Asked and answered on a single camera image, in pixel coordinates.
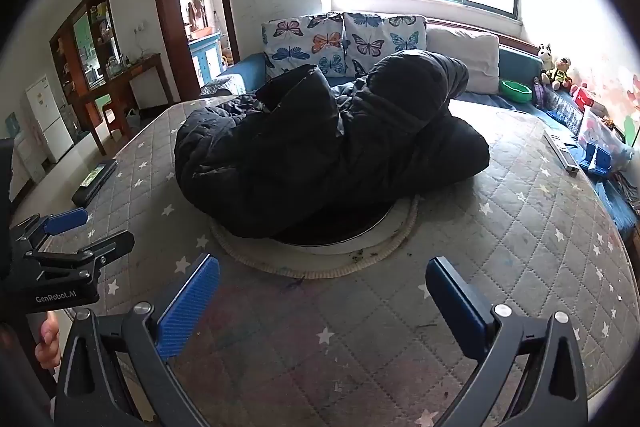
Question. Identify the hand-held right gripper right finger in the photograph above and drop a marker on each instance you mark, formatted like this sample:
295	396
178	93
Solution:
452	307

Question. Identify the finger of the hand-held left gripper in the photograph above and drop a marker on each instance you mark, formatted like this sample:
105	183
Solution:
107	243
65	219

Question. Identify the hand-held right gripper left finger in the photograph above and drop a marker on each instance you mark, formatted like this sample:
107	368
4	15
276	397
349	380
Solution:
190	307

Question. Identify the black puffer jacket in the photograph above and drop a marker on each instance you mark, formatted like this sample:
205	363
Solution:
300	147

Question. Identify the person's left hand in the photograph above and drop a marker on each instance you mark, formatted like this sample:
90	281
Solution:
48	337

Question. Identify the flat black case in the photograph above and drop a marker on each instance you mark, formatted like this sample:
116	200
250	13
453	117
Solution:
94	183

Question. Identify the white refrigerator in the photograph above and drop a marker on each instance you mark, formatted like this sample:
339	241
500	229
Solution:
47	117

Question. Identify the small wooden stool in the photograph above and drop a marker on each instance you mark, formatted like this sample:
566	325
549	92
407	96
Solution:
114	117

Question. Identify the dark wooden display cabinet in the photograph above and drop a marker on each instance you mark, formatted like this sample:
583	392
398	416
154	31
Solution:
80	72

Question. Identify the dark wooden side desk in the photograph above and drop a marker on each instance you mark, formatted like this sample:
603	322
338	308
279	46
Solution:
145	67

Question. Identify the silver metal ruler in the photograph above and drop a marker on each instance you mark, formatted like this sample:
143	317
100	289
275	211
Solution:
561	151

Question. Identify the grey checked cloth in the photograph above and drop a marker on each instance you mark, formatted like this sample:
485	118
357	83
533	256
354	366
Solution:
220	86

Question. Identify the blue and white cabinet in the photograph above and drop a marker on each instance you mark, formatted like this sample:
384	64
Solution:
205	54

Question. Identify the green bowl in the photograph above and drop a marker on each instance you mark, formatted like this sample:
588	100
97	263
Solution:
516	91

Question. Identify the blue patterned box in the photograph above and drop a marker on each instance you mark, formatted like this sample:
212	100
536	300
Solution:
564	108

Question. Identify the pink printed plastic bag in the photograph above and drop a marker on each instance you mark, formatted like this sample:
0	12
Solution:
602	134

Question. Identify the red box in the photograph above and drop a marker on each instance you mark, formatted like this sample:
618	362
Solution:
584	98

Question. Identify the plain white pillow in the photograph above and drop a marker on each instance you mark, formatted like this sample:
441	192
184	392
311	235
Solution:
470	52

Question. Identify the brown bear plush toy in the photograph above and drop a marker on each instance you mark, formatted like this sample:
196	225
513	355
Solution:
559	74

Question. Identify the husky plush toy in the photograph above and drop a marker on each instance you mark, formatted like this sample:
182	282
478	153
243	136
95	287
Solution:
545	54

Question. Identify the butterfly print pillow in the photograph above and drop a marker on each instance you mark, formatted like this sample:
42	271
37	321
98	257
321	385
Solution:
380	37
305	42

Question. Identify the dark wooden door frame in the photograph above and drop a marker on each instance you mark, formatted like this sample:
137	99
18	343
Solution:
162	22

